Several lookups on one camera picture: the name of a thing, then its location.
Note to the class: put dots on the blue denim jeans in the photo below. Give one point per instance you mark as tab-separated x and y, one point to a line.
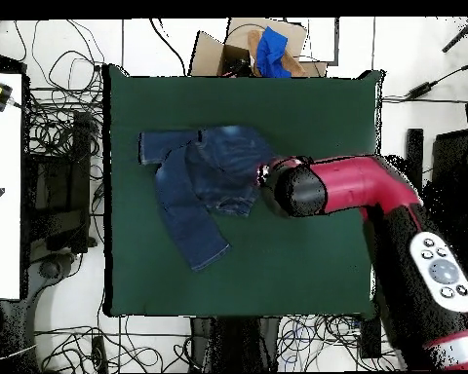
195	202

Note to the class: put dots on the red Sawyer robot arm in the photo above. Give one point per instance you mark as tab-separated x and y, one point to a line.
358	183

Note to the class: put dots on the black flat panel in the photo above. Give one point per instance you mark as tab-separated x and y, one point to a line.
450	163

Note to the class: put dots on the dark green table cloth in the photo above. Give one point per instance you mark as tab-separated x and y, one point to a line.
296	253

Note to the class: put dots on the bright blue cloth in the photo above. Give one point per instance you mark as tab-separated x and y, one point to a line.
271	50

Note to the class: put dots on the brown cardboard box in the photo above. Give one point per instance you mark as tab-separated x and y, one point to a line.
208	54

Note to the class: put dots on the black upright bar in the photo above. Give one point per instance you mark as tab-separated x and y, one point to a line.
414	152

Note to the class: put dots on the black rectangular box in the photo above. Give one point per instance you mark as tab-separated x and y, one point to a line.
369	339

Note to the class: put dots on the black equipment stand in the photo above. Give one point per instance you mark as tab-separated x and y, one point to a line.
62	194

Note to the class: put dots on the grey swivel chair base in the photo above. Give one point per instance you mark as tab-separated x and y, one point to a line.
50	269

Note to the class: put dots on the black rod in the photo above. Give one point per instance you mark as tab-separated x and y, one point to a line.
460	37

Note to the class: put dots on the black power strip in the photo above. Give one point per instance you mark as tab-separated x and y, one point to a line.
98	352

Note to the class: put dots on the white side table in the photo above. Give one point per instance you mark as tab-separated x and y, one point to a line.
2	175

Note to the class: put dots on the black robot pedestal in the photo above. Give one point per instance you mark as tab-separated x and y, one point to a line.
234	343

